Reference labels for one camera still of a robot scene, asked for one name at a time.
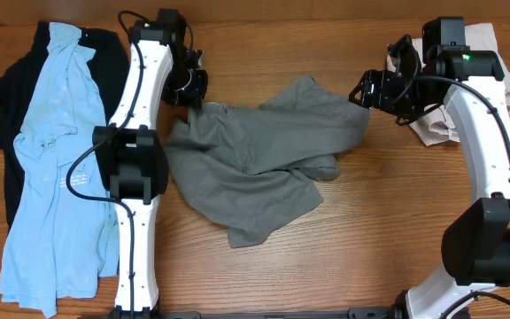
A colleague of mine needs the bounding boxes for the folded beige shorts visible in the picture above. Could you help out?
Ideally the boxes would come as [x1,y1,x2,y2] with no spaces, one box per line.
[386,22,510,147]

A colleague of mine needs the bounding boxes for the grey shorts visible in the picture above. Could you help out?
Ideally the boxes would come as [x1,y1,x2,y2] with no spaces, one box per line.
[166,75,370,248]

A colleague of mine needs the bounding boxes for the black shirt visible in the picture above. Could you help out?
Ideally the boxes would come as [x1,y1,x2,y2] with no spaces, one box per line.
[0,21,129,225]

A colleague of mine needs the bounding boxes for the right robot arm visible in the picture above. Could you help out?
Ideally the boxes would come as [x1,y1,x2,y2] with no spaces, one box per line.
[349,17,510,318]

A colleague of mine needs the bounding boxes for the light blue shirt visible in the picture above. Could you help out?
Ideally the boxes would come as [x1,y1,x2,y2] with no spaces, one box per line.
[0,22,120,318]

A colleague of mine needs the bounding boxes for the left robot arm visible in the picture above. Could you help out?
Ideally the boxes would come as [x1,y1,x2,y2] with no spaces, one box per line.
[92,9,208,318]

